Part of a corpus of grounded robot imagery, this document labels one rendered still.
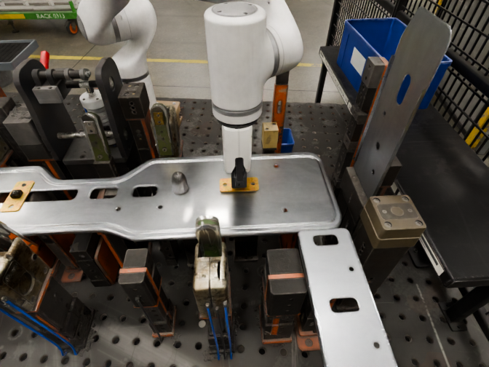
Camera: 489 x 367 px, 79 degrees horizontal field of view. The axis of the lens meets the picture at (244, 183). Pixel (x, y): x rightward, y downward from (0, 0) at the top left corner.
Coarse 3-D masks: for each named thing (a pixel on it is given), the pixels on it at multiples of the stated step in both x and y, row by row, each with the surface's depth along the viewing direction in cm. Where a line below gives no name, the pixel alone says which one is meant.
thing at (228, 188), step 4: (220, 180) 65; (224, 180) 65; (228, 180) 65; (248, 180) 65; (252, 180) 65; (256, 180) 65; (220, 184) 64; (228, 184) 64; (248, 184) 64; (256, 184) 64; (220, 188) 63; (224, 188) 63; (228, 188) 63; (232, 188) 63; (236, 188) 63; (240, 188) 63; (244, 188) 63; (248, 188) 63; (252, 188) 63; (256, 188) 63
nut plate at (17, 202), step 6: (18, 186) 64; (24, 186) 64; (30, 186) 64; (12, 192) 62; (18, 192) 62; (24, 192) 63; (12, 198) 62; (18, 198) 62; (24, 198) 62; (6, 204) 61; (12, 204) 61; (18, 204) 61; (0, 210) 60; (6, 210) 60; (12, 210) 60
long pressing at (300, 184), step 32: (160, 160) 70; (192, 160) 70; (256, 160) 71; (288, 160) 71; (320, 160) 71; (0, 192) 64; (128, 192) 64; (160, 192) 64; (192, 192) 64; (224, 192) 64; (256, 192) 64; (288, 192) 64; (320, 192) 64; (32, 224) 58; (64, 224) 58; (96, 224) 58; (128, 224) 58; (160, 224) 58; (192, 224) 58; (224, 224) 58; (256, 224) 58; (288, 224) 58; (320, 224) 58
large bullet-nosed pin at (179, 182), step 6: (174, 174) 61; (180, 174) 61; (174, 180) 61; (180, 180) 61; (186, 180) 63; (174, 186) 62; (180, 186) 62; (186, 186) 63; (174, 192) 64; (180, 192) 63
